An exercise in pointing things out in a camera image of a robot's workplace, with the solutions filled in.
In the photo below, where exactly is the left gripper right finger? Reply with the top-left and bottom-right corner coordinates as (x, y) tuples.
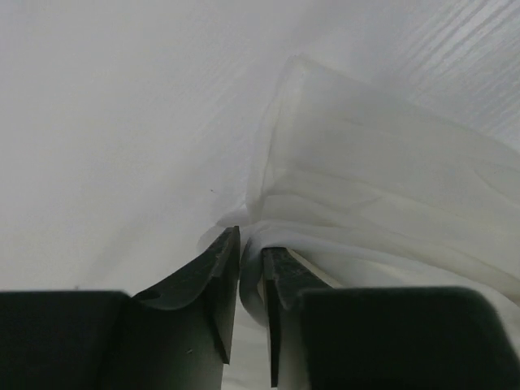
(262, 248), (519, 389)

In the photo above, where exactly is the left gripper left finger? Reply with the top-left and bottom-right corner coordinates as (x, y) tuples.
(1, 227), (241, 389)

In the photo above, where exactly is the white skirt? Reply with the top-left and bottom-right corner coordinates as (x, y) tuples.
(197, 54), (520, 390)

